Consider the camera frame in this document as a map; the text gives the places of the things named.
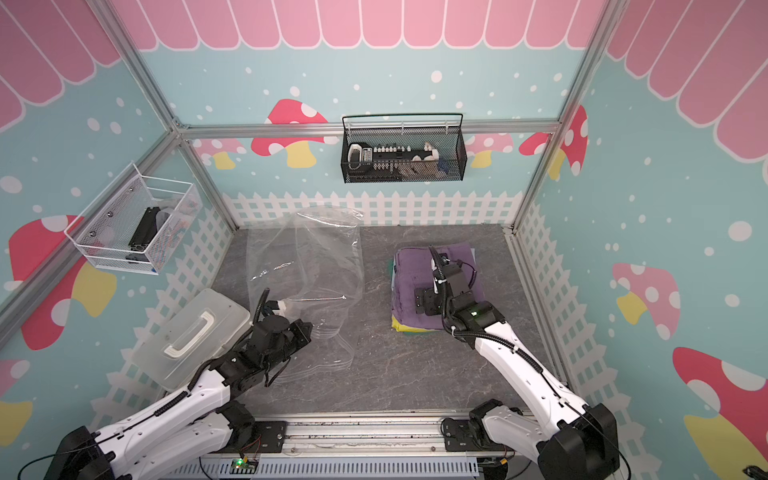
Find clear plastic vacuum bag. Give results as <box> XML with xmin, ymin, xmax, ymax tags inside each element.
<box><xmin>246</xmin><ymin>206</ymin><xmax>364</xmax><ymax>384</ymax></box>

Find white black items in basket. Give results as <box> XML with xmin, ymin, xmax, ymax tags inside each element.
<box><xmin>341</xmin><ymin>142</ymin><xmax>451</xmax><ymax>183</ymax></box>

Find small green circuit board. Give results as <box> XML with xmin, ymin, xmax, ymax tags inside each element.
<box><xmin>230</xmin><ymin>457</ymin><xmax>259</xmax><ymax>475</ymax></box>

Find black part in white basket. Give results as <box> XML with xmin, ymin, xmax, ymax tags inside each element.
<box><xmin>128</xmin><ymin>207</ymin><xmax>161</xmax><ymax>252</ymax></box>

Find white wire mesh basket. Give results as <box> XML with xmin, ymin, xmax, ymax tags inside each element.
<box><xmin>64</xmin><ymin>164</ymin><xmax>203</xmax><ymax>275</ymax></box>

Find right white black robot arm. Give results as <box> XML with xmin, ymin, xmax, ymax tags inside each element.
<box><xmin>429</xmin><ymin>248</ymin><xmax>632</xmax><ymax>479</ymax></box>

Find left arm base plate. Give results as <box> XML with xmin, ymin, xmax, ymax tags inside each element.
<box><xmin>216</xmin><ymin>421</ymin><xmax>288</xmax><ymax>455</ymax></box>

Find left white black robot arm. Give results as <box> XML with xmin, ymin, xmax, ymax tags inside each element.
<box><xmin>45</xmin><ymin>308</ymin><xmax>313</xmax><ymax>479</ymax></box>

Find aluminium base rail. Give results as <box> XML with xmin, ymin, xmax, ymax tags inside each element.
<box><xmin>110</xmin><ymin>410</ymin><xmax>619</xmax><ymax>480</ymax></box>

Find yellow green garment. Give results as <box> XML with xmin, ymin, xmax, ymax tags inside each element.
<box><xmin>391</xmin><ymin>316</ymin><xmax>433</xmax><ymax>334</ymax></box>

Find translucent plastic storage box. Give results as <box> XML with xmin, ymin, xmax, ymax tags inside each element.
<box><xmin>132</xmin><ymin>288</ymin><xmax>250</xmax><ymax>391</ymax></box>

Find purple garment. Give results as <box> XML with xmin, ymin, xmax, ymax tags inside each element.
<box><xmin>391</xmin><ymin>242</ymin><xmax>485</xmax><ymax>331</ymax></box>

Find black wire mesh basket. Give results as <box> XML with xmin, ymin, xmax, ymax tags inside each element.
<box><xmin>340</xmin><ymin>113</ymin><xmax>468</xmax><ymax>183</ymax></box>

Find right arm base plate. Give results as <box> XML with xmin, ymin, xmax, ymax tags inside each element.
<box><xmin>440</xmin><ymin>417</ymin><xmax>504</xmax><ymax>452</ymax></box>

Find light blue garment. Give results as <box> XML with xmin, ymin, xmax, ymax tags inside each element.
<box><xmin>390</xmin><ymin>252</ymin><xmax>398</xmax><ymax>302</ymax></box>

